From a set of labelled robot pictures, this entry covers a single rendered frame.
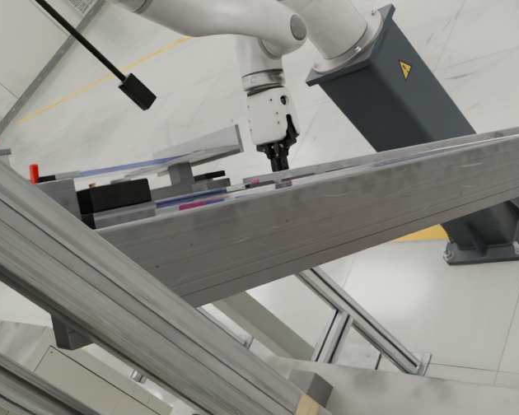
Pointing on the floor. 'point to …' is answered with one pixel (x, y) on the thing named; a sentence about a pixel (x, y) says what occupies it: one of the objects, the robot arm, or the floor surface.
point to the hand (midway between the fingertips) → (280, 168)
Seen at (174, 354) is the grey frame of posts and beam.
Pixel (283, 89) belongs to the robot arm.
